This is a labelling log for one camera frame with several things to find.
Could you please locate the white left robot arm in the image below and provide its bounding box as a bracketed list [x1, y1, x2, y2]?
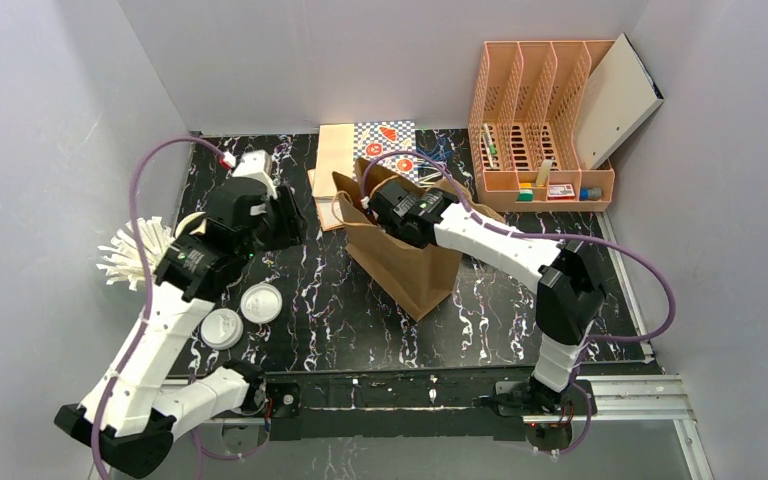
[54, 150, 306, 479]

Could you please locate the checkered paper sheet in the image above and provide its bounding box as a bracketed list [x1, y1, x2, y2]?
[352, 120, 416, 159]

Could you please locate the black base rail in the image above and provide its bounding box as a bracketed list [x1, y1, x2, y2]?
[265, 366, 597, 422]

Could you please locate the green cup of stirrers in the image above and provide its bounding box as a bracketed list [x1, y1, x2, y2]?
[96, 216, 174, 291]

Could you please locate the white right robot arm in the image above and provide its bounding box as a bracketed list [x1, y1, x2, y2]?
[366, 181, 605, 400]

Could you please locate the orange file organizer rack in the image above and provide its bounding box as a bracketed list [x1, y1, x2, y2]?
[468, 40, 615, 213]

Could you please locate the white lid on table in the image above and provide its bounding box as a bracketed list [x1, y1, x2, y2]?
[240, 282, 283, 325]

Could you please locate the white folder board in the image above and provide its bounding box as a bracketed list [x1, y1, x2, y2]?
[573, 34, 664, 170]

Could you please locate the brown paper bag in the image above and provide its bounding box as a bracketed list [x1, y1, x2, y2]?
[328, 159, 508, 324]

